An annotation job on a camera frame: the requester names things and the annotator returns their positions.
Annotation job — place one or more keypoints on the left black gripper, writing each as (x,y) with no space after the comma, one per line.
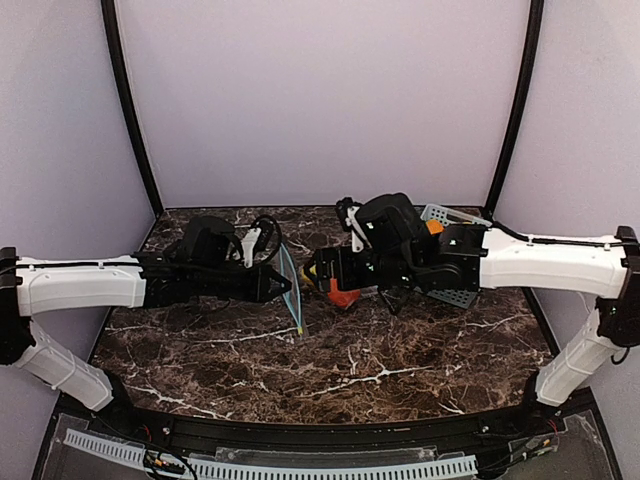
(259,283)

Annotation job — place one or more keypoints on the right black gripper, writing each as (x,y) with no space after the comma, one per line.
(323,270)

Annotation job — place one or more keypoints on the yellow toy mango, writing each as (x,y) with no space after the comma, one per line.
(308,277)

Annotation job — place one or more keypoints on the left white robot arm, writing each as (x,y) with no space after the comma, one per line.
(30,287)

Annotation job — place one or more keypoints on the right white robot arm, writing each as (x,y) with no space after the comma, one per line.
(475,255)

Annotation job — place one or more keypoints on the small orange toy fruit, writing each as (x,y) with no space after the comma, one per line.
(434,226)

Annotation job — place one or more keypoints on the black front rail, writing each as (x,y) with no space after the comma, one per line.
(197,434)

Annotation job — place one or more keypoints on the white slotted cable duct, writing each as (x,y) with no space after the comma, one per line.
(227,463)

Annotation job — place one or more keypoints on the right black frame post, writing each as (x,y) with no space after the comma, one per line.
(524,78)

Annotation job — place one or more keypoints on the black frame post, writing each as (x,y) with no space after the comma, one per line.
(128,109)
(524,78)

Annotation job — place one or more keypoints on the left black frame post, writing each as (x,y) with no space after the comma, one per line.
(128,109)

